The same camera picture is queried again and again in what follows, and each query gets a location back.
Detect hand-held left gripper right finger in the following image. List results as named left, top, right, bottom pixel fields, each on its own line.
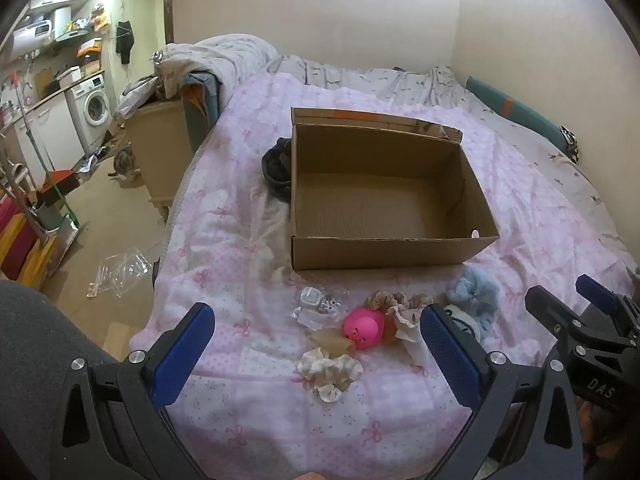
left=419, top=304, right=586, bottom=480

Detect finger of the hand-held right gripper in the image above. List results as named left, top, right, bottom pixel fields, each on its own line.
left=575, top=274, right=640, bottom=331
left=525, top=285, right=603, bottom=356

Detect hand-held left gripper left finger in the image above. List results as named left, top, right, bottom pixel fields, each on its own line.
left=60, top=302, right=217, bottom=480

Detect white frilly cloth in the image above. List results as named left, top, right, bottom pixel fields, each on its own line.
left=387, top=305, right=436, bottom=361

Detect blue white plush toy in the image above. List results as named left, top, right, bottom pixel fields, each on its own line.
left=445, top=266, right=502, bottom=346

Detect beige lace scrunchie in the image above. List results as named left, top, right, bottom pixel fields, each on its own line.
left=364, top=290, right=434, bottom=321

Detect brown cardboard box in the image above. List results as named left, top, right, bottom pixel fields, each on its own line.
left=290, top=106, right=501, bottom=272

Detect tan translucent pouch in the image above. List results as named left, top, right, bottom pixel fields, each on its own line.
left=306, top=329, right=357, bottom=353

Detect clear plastic packet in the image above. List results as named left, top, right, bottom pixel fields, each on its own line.
left=292, top=285, right=343, bottom=318

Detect person's right hand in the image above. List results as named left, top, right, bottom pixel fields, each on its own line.
left=577, top=397, right=631, bottom=461

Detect pink rubber duck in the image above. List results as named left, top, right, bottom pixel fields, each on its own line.
left=342, top=308, right=387, bottom=351

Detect clear plastic packaging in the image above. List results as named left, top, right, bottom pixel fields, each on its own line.
left=87, top=247, right=153, bottom=301

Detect cream scrunchie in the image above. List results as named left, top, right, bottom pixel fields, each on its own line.
left=294, top=347, right=364, bottom=403

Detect person's grey trouser leg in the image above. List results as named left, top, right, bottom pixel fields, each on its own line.
left=0, top=280, right=166, bottom=480

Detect beige wooden cabinet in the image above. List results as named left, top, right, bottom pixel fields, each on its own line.
left=122, top=100, right=193, bottom=221

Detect teal rolled mat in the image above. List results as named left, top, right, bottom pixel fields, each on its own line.
left=466, top=76, right=581, bottom=161

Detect yellow red panels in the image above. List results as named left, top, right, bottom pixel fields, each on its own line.
left=0, top=195, right=58, bottom=291

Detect tabby cat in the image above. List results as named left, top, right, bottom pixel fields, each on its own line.
left=107, top=145, right=141, bottom=181

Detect dark cloth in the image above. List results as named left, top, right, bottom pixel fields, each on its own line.
left=261, top=137, right=293, bottom=204

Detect orange dark box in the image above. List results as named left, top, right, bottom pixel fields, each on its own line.
left=37, top=170, right=81, bottom=206

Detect folded teal orange bedding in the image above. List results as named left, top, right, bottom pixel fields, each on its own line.
left=181, top=71, right=223, bottom=151

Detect white washing machine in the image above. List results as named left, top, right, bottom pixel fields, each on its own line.
left=70, top=74, right=113, bottom=153

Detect pile of clothes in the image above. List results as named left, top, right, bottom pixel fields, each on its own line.
left=114, top=77, right=166, bottom=121

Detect white kitchen counter cabinet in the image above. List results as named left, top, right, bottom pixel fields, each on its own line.
left=0, top=67, right=106, bottom=176

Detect white printed duvet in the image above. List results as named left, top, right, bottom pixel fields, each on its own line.
left=152, top=34, right=640, bottom=286

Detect black hanging garment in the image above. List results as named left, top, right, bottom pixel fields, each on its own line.
left=115, top=20, right=136, bottom=65

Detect white water heater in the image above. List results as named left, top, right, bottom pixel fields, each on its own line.
left=10, top=19, right=56, bottom=56

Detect metal buckle strap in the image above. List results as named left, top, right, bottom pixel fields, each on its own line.
left=560, top=125, right=581, bottom=163

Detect green-handled mop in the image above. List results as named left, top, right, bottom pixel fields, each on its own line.
left=10, top=72, right=83, bottom=241

